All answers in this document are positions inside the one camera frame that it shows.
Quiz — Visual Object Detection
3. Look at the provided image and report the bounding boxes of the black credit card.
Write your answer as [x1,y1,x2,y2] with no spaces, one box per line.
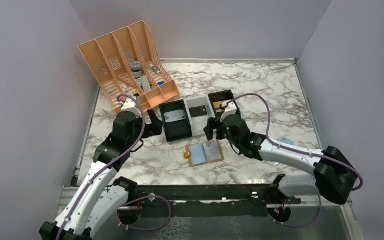
[189,105,208,118]

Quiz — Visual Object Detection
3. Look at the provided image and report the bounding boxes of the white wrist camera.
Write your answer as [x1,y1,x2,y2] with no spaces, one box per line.
[220,101,239,122]
[117,98,142,118]

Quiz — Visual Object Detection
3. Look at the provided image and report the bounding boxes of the clear blue packaged item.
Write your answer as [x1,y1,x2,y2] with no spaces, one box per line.
[277,137,294,145]

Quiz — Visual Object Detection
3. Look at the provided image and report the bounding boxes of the gold credit card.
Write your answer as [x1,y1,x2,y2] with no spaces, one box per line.
[212,101,224,111]

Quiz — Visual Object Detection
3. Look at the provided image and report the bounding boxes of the tan leather card holder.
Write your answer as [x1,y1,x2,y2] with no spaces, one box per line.
[183,139,225,168]

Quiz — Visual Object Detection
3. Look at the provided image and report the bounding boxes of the black tray bin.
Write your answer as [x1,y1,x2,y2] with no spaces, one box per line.
[159,100,192,143]
[208,90,235,120]

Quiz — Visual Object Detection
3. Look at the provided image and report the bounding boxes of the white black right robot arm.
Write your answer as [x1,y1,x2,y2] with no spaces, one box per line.
[203,114,363,205]

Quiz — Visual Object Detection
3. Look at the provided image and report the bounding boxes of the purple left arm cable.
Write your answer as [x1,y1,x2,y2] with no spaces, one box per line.
[55,94,172,240]

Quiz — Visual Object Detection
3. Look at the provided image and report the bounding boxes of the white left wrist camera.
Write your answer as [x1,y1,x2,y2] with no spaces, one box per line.
[117,98,142,118]

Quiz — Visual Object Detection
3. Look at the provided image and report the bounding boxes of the grey round jar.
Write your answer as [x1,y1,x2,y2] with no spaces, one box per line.
[129,61,143,79]

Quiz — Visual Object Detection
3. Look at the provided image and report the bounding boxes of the peach plastic desk organizer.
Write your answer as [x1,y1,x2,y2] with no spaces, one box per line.
[78,20,180,113]

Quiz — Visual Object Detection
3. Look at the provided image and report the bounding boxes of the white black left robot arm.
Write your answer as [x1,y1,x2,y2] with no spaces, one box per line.
[39,109,163,240]

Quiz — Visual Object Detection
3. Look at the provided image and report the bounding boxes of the black left tray bin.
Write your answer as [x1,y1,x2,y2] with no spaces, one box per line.
[159,100,192,143]

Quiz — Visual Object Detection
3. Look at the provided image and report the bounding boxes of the light blue card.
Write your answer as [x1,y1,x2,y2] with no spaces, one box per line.
[189,140,223,167]

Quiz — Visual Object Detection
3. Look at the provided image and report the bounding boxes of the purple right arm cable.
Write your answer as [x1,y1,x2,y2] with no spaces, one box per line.
[221,92,364,229]

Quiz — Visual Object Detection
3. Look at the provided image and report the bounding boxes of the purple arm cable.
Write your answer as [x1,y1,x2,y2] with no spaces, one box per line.
[221,92,364,229]
[55,94,172,240]

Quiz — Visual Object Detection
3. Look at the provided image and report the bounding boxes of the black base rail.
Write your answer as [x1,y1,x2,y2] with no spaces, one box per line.
[117,184,301,221]

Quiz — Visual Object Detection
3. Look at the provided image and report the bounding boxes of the black right tray bin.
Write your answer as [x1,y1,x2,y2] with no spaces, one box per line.
[208,90,235,120]

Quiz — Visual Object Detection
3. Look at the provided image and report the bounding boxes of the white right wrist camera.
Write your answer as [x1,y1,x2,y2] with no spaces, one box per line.
[220,101,239,122]

